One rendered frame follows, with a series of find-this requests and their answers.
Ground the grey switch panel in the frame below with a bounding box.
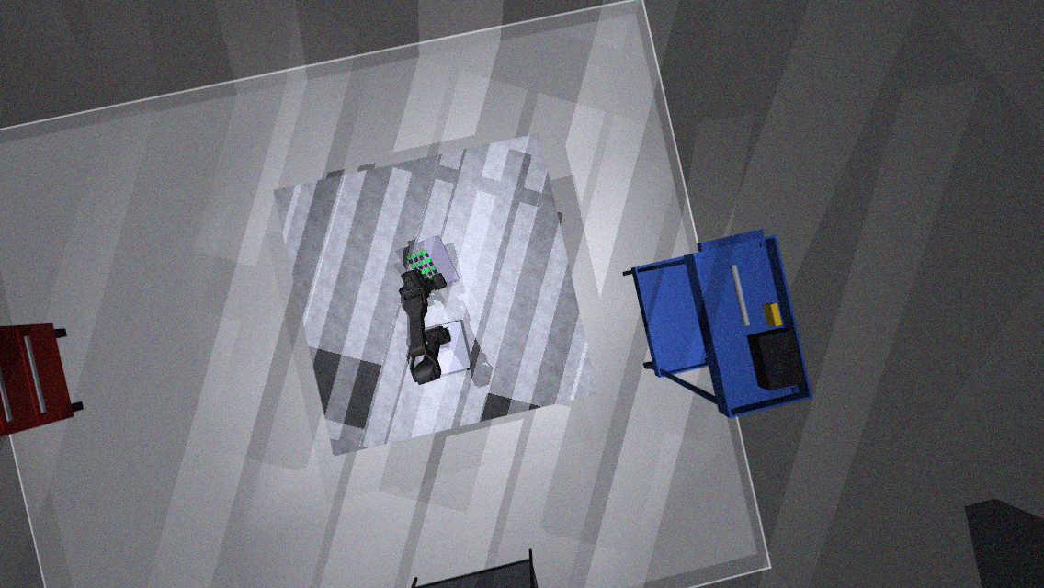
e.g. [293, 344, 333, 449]
[396, 235, 460, 285]

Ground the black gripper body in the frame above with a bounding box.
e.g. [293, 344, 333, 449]
[399, 273, 447, 298]

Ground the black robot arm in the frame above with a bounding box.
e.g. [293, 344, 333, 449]
[401, 271, 451, 385]

